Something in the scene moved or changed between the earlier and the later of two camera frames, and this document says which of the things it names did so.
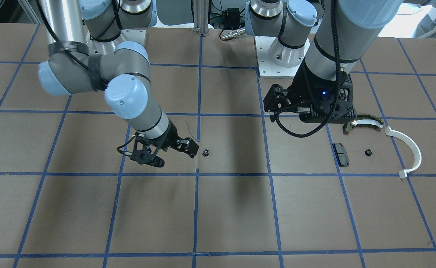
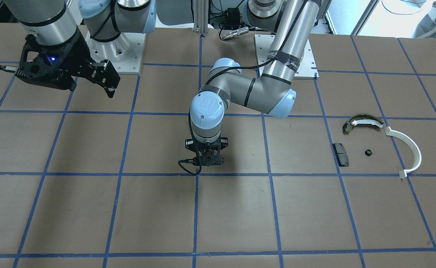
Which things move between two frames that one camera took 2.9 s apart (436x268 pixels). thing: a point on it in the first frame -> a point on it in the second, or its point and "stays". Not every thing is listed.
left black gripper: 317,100 -> 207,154
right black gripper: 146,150 -> 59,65
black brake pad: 341,154 stays
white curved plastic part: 403,174 stays
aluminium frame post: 200,13 stays
